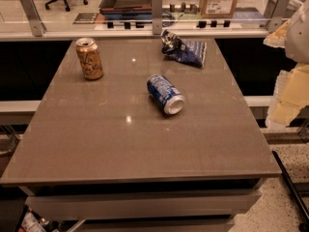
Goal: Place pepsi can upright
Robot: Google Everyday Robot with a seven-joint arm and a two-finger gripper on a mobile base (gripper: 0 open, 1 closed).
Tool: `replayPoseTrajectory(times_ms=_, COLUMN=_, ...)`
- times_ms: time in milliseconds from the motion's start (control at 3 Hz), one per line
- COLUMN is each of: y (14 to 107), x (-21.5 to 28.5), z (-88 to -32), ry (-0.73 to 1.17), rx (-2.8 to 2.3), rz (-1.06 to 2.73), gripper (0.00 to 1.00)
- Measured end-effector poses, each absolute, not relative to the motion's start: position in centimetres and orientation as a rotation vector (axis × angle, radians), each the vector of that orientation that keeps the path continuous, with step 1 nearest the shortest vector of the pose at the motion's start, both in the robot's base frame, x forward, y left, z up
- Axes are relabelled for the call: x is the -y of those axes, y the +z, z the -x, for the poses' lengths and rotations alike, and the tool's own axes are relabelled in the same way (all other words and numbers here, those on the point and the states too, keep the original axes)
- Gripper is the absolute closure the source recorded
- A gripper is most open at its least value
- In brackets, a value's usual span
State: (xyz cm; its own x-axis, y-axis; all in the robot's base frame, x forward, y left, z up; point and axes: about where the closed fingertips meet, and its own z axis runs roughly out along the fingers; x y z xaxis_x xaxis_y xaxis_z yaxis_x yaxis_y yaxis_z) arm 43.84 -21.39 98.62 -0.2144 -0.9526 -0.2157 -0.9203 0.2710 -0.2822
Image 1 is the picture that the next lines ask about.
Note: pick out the left metal glass bracket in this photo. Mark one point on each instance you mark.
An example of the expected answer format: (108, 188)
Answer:
(34, 19)

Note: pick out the blue pepsi can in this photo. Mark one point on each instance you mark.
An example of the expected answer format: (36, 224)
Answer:
(165, 94)

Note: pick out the cardboard box with label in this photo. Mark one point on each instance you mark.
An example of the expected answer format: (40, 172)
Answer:
(217, 8)

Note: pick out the grey table drawer front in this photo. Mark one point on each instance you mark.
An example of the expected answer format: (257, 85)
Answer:
(145, 205)

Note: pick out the black floor cable strip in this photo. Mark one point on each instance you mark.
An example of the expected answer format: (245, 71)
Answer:
(297, 191)

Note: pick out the metal glass bracket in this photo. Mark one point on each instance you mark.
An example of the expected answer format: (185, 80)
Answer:
(277, 15)
(34, 19)
(157, 16)

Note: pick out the blue crumpled chip bag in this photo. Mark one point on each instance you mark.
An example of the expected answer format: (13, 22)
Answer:
(192, 53)

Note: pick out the right metal glass bracket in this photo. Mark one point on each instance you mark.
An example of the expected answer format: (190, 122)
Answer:
(277, 15)

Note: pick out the gold soda can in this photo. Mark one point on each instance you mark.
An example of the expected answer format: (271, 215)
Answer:
(89, 58)

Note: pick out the black floor sign plate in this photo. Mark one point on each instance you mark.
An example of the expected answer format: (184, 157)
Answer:
(86, 18)

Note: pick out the middle metal glass bracket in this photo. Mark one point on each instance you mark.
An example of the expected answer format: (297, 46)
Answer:
(157, 16)

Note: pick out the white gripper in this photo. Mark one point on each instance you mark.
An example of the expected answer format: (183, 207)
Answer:
(299, 38)

